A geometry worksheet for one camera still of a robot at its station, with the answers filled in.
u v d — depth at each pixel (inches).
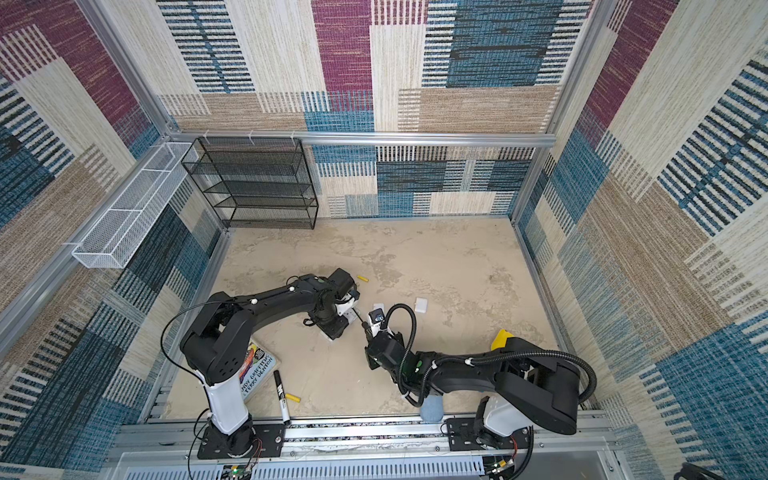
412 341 24.7
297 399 31.3
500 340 35.1
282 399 31.1
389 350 24.7
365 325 34.4
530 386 17.0
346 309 33.7
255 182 43.1
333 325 32.1
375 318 28.7
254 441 28.6
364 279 40.3
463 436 28.7
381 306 38.1
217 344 19.3
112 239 27.9
